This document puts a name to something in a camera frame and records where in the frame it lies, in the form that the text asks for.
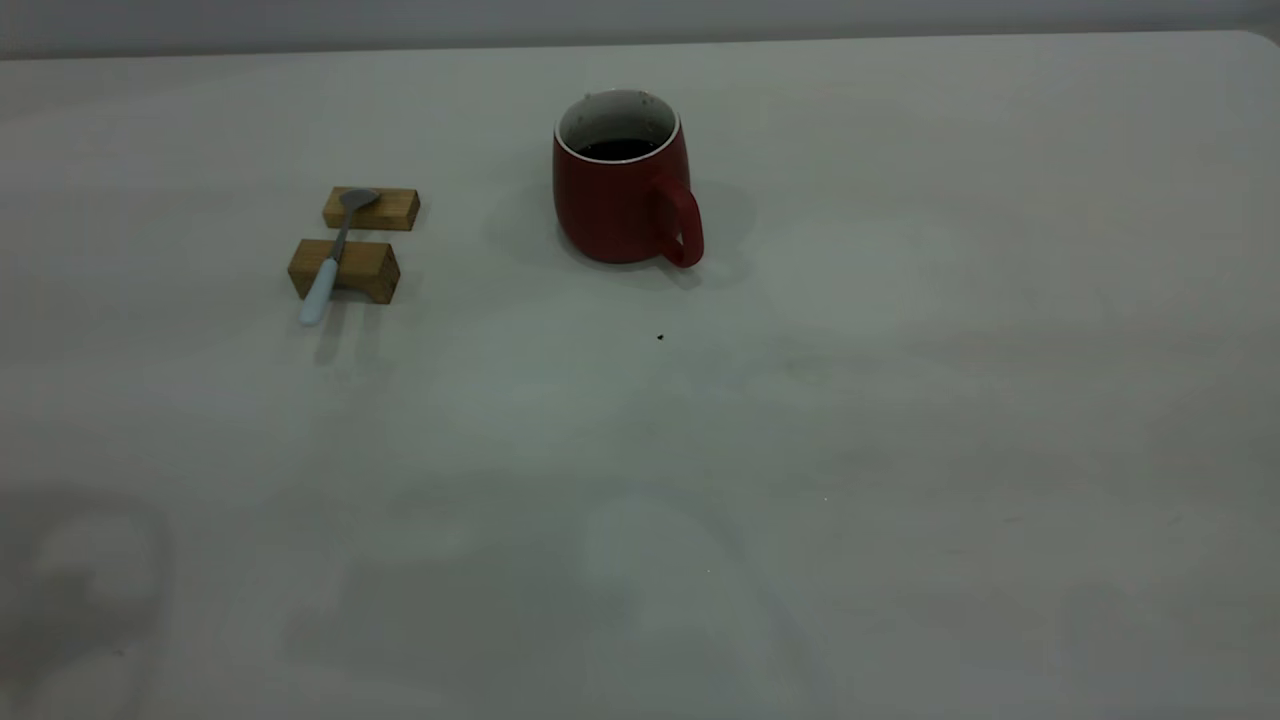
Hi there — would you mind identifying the spoon with white handle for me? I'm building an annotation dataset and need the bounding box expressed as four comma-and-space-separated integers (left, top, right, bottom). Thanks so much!
300, 188, 382, 327

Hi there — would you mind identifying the arched wooden block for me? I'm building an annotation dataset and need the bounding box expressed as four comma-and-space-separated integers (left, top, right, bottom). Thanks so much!
288, 238, 401, 304

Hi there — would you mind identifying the red ceramic mug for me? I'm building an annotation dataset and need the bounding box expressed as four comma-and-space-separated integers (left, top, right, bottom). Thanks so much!
552, 89, 705, 269

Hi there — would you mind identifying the flat wooden block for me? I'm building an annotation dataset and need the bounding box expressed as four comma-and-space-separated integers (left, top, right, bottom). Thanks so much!
322, 186, 421, 232

